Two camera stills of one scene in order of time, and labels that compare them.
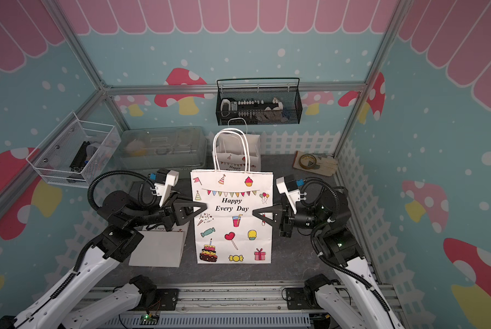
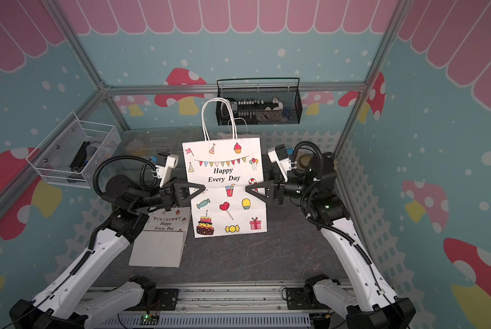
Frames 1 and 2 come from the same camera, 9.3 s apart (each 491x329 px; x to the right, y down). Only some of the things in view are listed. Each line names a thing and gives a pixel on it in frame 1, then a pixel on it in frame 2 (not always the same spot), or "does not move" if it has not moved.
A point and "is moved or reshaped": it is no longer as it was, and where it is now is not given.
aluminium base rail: (245, 305) does not move
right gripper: (284, 218) -> (276, 190)
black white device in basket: (251, 112) does not move
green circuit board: (149, 319) does not move
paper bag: (159, 247) does not move
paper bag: (229, 231) is moved or reshaped
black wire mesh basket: (258, 106) does not move
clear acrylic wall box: (73, 155) does not move
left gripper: (167, 214) -> (176, 194)
